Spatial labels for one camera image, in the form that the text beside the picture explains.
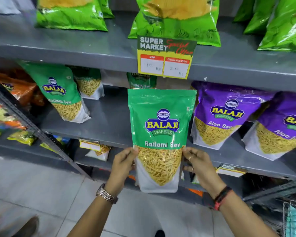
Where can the person's left hand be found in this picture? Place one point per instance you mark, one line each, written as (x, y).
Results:
(119, 169)

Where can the person's right hand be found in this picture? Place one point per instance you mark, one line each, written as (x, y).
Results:
(203, 170)

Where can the person's right thumb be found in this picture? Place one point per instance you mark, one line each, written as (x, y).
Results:
(190, 151)

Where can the person's left thumb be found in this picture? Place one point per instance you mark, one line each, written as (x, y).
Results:
(129, 153)

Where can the large green sev snack pouch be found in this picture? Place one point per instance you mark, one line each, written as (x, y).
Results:
(160, 130)

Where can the person's right forearm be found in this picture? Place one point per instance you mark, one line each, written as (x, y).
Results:
(244, 217)

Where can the person's left forearm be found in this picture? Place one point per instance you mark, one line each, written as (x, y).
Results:
(93, 217)

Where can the small clear sev packet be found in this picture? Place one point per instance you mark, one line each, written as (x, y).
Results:
(100, 153)

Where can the yellow shelf price label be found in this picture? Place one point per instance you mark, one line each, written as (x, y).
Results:
(89, 145)
(230, 170)

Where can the silver metal wristwatch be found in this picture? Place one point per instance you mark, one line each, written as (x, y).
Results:
(106, 194)

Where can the purple sev snack pouch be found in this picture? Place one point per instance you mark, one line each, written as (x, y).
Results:
(222, 113)
(278, 130)

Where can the red black wristband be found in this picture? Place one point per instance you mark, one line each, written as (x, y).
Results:
(222, 197)

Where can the blue yellow snack packet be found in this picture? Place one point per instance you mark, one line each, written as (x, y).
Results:
(56, 143)

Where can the person's black shoe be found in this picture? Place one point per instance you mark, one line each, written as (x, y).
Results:
(159, 233)

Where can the yellow green offer price sign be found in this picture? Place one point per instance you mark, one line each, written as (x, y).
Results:
(165, 59)

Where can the yellow green snack packet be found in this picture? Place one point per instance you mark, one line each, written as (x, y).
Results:
(22, 137)

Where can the grey metal shelving unit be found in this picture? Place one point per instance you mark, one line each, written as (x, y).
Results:
(64, 46)

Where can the row of green chip bags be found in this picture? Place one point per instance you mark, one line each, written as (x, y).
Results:
(177, 24)

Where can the person's brown shoe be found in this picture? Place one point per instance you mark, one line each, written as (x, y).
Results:
(27, 228)

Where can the orange snack packet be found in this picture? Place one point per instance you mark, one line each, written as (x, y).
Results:
(17, 86)

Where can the colourful snack packets on rack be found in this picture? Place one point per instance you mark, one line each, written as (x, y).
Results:
(2, 115)

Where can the white snack packet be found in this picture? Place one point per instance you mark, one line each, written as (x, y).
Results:
(3, 4)

